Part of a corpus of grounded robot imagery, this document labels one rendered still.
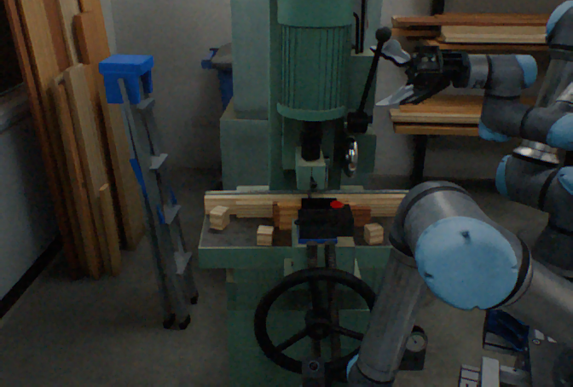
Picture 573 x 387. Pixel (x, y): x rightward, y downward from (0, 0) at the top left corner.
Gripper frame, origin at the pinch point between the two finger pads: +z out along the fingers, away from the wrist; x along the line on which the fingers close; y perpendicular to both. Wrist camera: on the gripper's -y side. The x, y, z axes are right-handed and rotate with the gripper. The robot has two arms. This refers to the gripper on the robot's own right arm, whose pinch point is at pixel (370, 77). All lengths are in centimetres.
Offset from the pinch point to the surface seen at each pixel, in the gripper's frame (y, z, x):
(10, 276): -148, 140, 11
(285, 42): 1.4, 19.4, -8.6
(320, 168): -21.2, 10.2, 13.2
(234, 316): -40, 32, 47
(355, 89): -25.7, -1.2, -12.8
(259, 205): -33.2, 25.7, 19.0
